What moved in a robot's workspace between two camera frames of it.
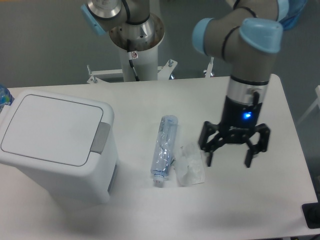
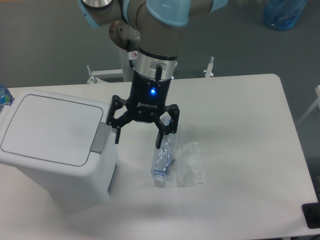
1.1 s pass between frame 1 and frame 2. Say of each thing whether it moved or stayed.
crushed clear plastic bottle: stayed
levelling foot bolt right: stayed
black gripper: moved
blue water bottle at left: stayed
